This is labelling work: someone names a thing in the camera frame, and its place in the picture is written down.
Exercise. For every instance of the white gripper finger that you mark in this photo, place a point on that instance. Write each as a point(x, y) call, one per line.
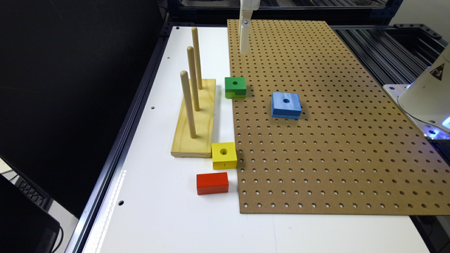
point(244, 30)

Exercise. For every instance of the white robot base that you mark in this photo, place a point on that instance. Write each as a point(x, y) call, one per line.
point(427, 98)

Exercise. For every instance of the green wooden block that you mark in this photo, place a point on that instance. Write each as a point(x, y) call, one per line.
point(235, 87)

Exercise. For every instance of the blue wooden block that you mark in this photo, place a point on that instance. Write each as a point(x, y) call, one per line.
point(285, 105)

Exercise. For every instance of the yellow wooden block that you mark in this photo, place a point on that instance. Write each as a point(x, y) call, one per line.
point(224, 155)

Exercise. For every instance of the red wooden block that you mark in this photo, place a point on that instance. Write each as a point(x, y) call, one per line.
point(212, 183)

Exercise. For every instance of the rear wooden peg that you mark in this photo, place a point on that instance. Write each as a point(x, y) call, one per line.
point(196, 48)

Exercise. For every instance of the wooden peg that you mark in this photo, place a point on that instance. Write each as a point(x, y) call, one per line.
point(188, 102)
point(196, 48)
point(193, 79)

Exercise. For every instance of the middle wooden peg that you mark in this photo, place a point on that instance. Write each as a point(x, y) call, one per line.
point(193, 79)

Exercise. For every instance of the front wooden peg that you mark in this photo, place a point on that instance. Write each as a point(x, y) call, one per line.
point(188, 102)

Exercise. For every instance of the wooden peg stand base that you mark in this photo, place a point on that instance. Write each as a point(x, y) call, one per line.
point(200, 146)

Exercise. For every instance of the brown perforated pegboard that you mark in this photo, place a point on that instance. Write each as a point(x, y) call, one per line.
point(352, 151)

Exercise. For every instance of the black monitor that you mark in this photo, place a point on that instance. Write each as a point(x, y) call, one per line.
point(25, 227)

